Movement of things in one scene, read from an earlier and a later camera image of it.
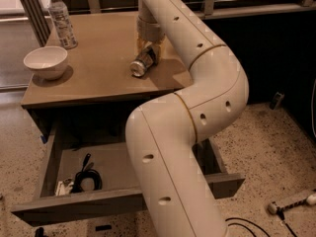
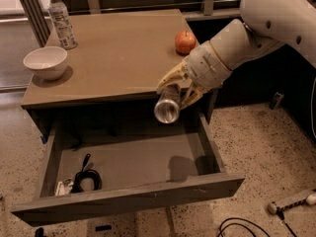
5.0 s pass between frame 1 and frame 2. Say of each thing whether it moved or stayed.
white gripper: moved
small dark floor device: stayed
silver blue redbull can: moved
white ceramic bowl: stayed
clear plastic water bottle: stayed
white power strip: stayed
